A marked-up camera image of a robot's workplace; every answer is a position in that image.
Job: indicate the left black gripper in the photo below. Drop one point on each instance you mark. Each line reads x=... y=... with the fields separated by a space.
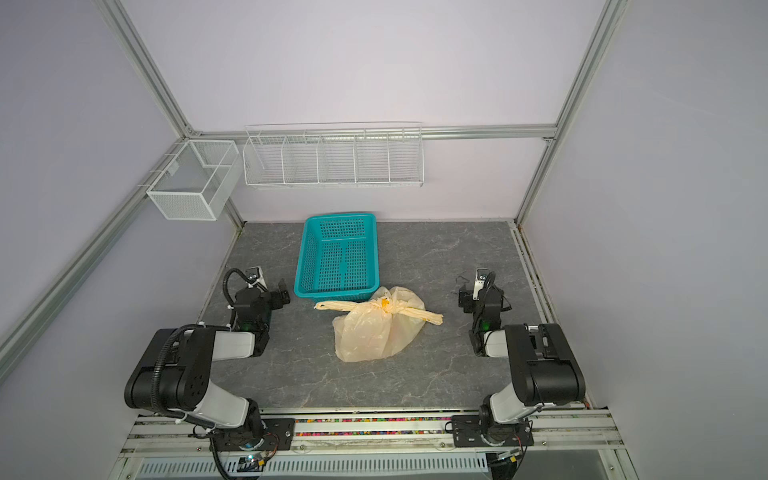
x=275 y=296

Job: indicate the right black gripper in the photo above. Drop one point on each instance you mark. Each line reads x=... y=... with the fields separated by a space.
x=466 y=300

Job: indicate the banana print plastic bag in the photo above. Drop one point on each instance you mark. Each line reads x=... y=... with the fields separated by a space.
x=379 y=327

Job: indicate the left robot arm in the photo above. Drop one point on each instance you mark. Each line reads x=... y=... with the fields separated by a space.
x=173 y=376

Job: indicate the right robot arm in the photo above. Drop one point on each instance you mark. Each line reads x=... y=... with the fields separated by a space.
x=543 y=371

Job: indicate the teal plastic basket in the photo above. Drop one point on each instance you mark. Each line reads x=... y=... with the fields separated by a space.
x=338 y=258

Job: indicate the white mesh box basket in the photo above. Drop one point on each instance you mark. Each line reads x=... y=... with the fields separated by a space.
x=198 y=180

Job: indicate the white vent grille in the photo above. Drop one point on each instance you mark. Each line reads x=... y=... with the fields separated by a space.
x=352 y=466

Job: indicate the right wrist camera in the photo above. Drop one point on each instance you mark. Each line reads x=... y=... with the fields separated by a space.
x=481 y=276

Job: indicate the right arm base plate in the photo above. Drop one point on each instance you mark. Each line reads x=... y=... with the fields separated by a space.
x=473 y=430

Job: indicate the white wire wall rack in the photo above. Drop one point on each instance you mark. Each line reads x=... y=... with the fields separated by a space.
x=334 y=155

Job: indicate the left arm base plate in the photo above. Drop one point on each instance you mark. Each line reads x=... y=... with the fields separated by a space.
x=271 y=435

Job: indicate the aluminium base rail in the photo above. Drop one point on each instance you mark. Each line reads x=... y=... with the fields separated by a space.
x=434 y=431

